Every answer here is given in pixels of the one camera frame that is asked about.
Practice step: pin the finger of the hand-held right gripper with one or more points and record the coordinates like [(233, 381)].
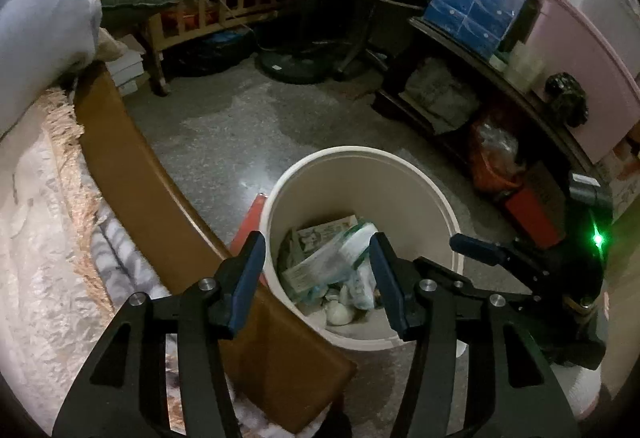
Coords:
[(477, 248), (450, 275)]

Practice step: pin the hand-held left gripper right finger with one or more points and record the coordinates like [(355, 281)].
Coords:
[(387, 283)]

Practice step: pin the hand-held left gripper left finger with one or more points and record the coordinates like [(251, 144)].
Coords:
[(247, 283)]

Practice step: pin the white wrapper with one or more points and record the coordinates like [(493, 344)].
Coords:
[(340, 250)]

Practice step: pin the cream plastic trash bin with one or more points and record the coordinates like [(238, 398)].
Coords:
[(350, 188)]

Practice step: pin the white tissue ball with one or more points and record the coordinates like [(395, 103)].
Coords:
[(337, 315)]

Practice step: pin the red plastic object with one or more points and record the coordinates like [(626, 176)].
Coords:
[(250, 223)]

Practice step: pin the red box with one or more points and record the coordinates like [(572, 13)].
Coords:
[(532, 213)]

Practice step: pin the printed flat carton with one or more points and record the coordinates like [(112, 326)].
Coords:
[(320, 232)]

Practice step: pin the orange plastic bag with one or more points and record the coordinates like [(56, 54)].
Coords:
[(495, 158)]

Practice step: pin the grey folded cloth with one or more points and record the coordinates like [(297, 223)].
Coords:
[(440, 93)]

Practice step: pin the dark wooden shelf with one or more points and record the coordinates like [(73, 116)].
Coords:
[(395, 98)]

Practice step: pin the black crumpled bag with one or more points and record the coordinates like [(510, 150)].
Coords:
[(567, 98)]

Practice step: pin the white plastic containers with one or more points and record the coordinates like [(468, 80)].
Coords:
[(522, 65)]

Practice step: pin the pink storage bin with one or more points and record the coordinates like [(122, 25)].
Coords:
[(585, 68)]

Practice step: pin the pink embroidered fringed tablecloth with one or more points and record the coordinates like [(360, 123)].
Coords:
[(35, 243)]

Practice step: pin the black round fan base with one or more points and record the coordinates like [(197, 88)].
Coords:
[(295, 65)]

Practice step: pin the black plastic bag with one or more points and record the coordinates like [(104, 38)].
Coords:
[(210, 50)]

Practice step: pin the blue cardboard box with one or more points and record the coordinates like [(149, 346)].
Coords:
[(480, 3)]

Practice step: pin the stack of white boxes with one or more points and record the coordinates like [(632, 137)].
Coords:
[(125, 68)]

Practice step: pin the white storage bin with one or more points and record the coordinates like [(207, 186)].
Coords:
[(600, 3)]

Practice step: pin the green cushion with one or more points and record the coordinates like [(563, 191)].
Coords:
[(135, 0)]

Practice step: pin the grey-blue quilt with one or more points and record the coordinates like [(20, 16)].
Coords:
[(45, 18)]

